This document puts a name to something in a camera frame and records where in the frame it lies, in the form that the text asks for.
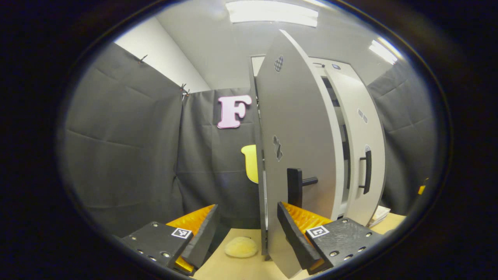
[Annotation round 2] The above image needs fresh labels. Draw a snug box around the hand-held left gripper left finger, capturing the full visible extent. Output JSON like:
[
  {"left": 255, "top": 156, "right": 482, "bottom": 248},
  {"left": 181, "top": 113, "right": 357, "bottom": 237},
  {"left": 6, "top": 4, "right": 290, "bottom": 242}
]
[{"left": 119, "top": 203, "right": 219, "bottom": 277}]

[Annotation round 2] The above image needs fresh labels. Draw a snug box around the small ceiling light panel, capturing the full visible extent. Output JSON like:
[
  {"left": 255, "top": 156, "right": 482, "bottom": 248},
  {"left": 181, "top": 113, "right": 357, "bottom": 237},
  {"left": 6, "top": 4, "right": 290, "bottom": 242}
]
[{"left": 368, "top": 37, "right": 401, "bottom": 65}]

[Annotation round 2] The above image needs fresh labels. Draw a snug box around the cream round sponge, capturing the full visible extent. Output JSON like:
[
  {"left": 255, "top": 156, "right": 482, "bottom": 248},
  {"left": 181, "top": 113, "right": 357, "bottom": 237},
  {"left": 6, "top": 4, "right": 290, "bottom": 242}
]
[{"left": 224, "top": 236, "right": 258, "bottom": 258}]

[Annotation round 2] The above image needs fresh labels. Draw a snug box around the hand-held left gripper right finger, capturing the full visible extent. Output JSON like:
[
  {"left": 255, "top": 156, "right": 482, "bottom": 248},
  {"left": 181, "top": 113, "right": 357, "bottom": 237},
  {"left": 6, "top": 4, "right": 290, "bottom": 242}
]
[{"left": 277, "top": 201, "right": 386, "bottom": 275}]

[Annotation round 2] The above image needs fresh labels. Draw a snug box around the black backdrop cloth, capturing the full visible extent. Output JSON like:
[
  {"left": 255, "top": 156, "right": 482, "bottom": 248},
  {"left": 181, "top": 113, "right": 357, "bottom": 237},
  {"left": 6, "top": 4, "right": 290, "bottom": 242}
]
[{"left": 58, "top": 42, "right": 438, "bottom": 238}]

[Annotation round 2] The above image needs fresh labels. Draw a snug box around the large ceiling light panel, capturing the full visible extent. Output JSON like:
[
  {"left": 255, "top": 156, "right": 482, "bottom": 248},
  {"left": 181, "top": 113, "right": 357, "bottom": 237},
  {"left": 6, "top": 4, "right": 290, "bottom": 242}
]
[{"left": 226, "top": 0, "right": 319, "bottom": 28}]

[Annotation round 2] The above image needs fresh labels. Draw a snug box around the grey cabinet with shelves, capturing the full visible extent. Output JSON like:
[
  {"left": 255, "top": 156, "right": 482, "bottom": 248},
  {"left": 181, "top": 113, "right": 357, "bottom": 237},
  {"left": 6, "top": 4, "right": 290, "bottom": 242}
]
[{"left": 249, "top": 54, "right": 352, "bottom": 261}]

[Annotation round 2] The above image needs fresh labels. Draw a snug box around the grey cabinet door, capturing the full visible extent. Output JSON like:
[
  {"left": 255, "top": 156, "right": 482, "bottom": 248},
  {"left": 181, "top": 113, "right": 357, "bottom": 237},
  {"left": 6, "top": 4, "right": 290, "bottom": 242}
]
[
  {"left": 323, "top": 64, "right": 386, "bottom": 226},
  {"left": 255, "top": 29, "right": 345, "bottom": 279}
]

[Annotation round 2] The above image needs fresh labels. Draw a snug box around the cream cover book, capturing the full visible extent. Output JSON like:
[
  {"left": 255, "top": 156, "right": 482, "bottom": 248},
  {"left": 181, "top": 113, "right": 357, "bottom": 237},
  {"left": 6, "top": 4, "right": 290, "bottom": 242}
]
[{"left": 368, "top": 205, "right": 391, "bottom": 228}]

